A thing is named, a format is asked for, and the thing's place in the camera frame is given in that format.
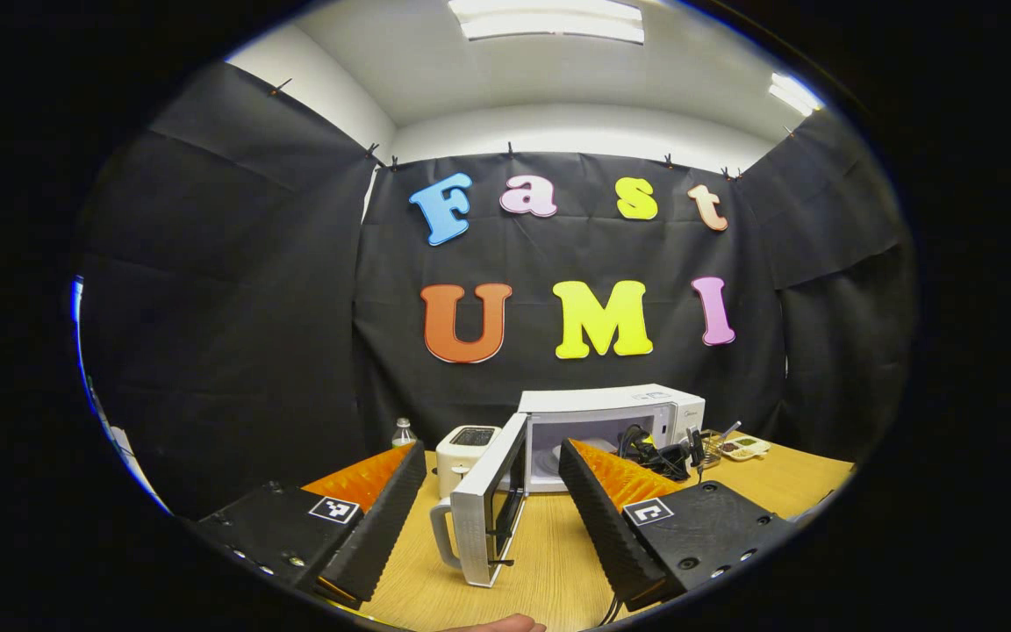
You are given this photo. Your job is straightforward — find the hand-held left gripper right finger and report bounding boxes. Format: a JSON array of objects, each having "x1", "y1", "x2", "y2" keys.
[{"x1": 557, "y1": 438, "x2": 799, "y2": 614}]

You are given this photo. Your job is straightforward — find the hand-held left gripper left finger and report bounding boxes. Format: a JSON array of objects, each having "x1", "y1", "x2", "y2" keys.
[{"x1": 190, "y1": 440, "x2": 429, "y2": 612}]

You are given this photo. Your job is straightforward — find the white microwave oven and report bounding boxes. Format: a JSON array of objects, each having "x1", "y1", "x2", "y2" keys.
[{"x1": 429, "y1": 384, "x2": 707, "y2": 589}]

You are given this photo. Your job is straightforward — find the divided condiment dish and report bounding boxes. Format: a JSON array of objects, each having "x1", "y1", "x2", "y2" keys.
[{"x1": 721, "y1": 434, "x2": 773, "y2": 463}]

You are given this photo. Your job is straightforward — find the white toaster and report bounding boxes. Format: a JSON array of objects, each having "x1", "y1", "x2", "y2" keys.
[{"x1": 435, "y1": 425, "x2": 503, "y2": 500}]

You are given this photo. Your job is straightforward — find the black backdrop cloth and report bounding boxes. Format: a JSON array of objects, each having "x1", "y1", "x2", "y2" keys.
[{"x1": 75, "y1": 61, "x2": 917, "y2": 519}]

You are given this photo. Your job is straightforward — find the small ceiling light panel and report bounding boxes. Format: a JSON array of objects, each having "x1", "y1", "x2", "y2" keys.
[{"x1": 768, "y1": 71, "x2": 825, "y2": 118}]

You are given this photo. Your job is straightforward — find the long ceiling light panel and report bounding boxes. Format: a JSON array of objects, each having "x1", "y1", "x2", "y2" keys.
[{"x1": 448, "y1": 0, "x2": 646, "y2": 46}]

